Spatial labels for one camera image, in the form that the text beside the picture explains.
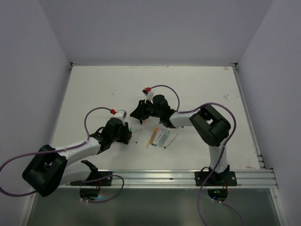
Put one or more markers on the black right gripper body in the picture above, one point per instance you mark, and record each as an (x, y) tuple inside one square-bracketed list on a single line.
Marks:
[(151, 110)]

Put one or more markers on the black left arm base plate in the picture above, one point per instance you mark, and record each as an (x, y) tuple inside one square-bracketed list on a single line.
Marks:
[(90, 190)]

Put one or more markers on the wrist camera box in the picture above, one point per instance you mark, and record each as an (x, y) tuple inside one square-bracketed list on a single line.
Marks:
[(121, 114), (149, 93)]

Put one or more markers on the aluminium front rail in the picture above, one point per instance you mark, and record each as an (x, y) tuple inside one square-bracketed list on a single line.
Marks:
[(188, 179)]

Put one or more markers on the dark green capped marker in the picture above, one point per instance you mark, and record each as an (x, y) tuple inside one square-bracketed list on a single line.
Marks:
[(154, 143)]

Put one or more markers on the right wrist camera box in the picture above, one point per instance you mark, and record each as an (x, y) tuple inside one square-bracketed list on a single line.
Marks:
[(149, 93)]

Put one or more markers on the aluminium side rail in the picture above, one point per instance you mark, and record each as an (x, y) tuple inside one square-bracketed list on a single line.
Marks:
[(251, 128)]

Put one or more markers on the pale green translucent highlighter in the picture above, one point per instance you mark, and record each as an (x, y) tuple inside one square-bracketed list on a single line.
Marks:
[(163, 139)]

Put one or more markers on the black capped whiteboard pen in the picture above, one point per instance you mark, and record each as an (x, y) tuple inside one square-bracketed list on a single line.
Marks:
[(138, 136)]

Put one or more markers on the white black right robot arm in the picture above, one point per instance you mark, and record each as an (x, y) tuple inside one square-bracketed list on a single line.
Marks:
[(210, 124)]

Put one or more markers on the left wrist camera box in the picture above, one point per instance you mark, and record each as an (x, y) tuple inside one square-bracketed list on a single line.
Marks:
[(121, 114)]

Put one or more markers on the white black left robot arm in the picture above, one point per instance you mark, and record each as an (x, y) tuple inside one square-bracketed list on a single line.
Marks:
[(51, 168)]

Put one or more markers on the blue capped white marker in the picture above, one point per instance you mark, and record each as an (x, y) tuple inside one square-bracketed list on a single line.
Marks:
[(160, 138)]

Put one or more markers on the orange brown highlighter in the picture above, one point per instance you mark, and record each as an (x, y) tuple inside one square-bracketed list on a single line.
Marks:
[(154, 134)]

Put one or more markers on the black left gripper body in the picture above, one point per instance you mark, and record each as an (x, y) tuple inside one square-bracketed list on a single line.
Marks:
[(119, 136)]

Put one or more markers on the teal capped white marker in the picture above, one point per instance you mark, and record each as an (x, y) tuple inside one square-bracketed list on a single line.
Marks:
[(170, 142)]

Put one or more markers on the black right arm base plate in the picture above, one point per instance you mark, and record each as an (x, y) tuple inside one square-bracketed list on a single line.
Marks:
[(215, 180)]

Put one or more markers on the yellow slim highlighter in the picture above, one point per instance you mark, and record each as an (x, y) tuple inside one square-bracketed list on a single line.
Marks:
[(149, 141)]

